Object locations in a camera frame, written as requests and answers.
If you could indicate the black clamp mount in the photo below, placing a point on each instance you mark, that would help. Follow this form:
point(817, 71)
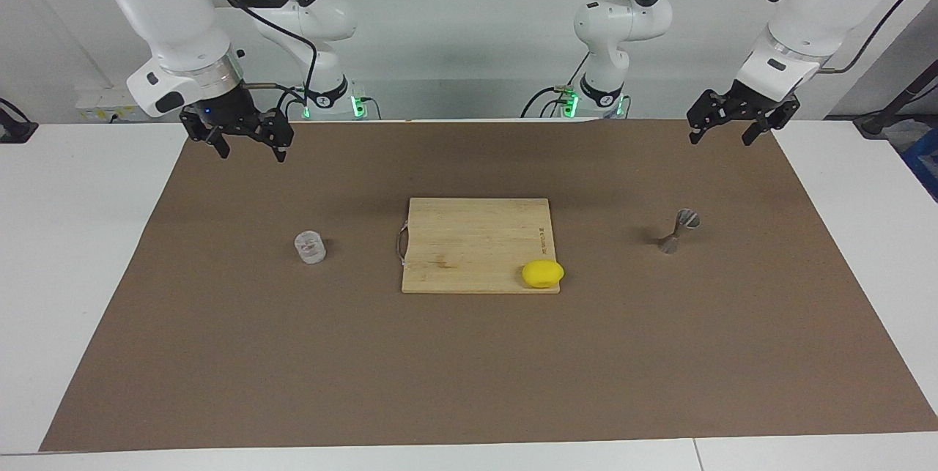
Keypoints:
point(15, 130)

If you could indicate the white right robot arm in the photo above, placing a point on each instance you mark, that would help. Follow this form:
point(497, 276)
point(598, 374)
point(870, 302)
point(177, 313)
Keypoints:
point(168, 9)

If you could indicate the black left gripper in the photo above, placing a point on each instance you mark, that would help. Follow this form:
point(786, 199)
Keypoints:
point(755, 99)

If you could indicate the black stand with pole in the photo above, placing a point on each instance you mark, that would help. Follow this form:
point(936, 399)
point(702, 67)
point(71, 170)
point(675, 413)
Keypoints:
point(879, 121)

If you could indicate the brown table mat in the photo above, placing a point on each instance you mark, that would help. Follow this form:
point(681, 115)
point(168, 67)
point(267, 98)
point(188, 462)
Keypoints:
point(469, 368)

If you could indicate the yellow lemon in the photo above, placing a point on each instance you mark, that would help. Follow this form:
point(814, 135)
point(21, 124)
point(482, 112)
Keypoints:
point(543, 274)

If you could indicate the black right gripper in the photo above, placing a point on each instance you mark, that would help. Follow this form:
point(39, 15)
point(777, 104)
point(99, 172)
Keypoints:
point(223, 106)

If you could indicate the steel double jigger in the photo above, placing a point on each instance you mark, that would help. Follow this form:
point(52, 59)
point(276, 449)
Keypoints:
point(672, 238)

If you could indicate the wooden cutting board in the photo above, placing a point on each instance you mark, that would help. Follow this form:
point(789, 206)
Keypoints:
point(469, 244)

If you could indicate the clear faceted glass cup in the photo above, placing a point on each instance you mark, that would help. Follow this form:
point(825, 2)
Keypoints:
point(310, 247)

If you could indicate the blue crate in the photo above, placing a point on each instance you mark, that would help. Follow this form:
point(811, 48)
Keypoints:
point(925, 163)

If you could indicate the white wall socket box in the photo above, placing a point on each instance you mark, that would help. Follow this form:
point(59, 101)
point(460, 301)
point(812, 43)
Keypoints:
point(110, 101)

